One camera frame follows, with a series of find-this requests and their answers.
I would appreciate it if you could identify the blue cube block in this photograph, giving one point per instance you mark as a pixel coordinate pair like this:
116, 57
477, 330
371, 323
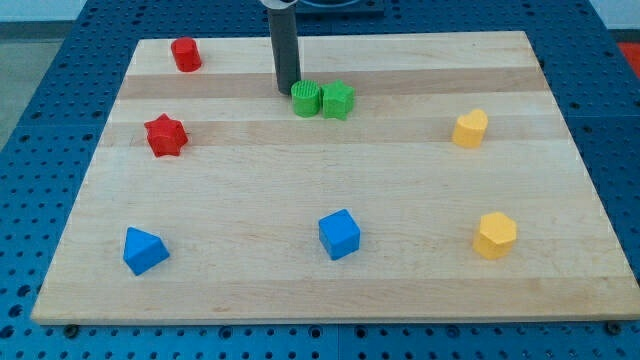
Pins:
339, 234

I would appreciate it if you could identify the green star block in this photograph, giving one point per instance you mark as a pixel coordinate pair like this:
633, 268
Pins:
337, 99

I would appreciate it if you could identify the green cylinder block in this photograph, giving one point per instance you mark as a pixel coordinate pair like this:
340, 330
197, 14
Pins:
306, 98

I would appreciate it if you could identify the light wooden board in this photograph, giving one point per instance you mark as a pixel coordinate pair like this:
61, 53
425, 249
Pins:
238, 209

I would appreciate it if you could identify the yellow heart block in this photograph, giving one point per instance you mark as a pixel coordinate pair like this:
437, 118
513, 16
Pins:
470, 128

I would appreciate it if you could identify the red star block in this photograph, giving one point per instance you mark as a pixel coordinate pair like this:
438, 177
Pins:
165, 136

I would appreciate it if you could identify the red cylinder block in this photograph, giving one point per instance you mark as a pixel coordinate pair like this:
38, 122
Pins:
186, 54

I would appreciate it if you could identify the yellow hexagon block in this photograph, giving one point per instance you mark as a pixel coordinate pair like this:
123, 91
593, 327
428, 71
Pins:
495, 235

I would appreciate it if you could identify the blue triangular prism block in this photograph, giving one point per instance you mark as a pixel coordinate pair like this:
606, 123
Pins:
143, 250

